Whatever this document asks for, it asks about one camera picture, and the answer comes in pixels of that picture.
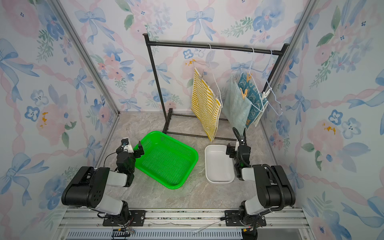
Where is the white plastic bin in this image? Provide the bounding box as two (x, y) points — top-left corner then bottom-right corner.
(205, 145), (235, 184)

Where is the white wire hanger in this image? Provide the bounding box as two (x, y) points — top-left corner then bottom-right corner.
(189, 44), (224, 110)

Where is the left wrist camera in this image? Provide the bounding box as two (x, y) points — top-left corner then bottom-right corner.
(121, 138), (134, 153)

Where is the green plastic basket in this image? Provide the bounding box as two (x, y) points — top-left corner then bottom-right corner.
(136, 131), (199, 190)

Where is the teal patterned towel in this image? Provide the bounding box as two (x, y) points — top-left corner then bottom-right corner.
(238, 73), (269, 129)

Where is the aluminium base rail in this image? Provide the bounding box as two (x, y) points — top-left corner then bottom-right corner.
(53, 207), (315, 240)

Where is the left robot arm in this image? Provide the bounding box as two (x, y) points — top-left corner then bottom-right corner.
(62, 138), (145, 227)

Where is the yellow striped towel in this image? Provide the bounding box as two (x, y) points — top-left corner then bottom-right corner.
(191, 79), (222, 142)

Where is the black clothes rack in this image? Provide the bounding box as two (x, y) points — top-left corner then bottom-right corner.
(143, 34), (290, 141)

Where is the light green towel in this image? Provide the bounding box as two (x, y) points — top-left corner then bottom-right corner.
(222, 75), (252, 135)

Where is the white hanger middle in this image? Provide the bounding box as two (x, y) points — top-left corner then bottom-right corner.
(239, 59), (262, 113)

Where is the white clothespin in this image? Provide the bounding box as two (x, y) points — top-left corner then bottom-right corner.
(262, 91), (270, 101)

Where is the orange clothespin lower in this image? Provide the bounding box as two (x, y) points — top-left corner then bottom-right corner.
(240, 88), (248, 100)

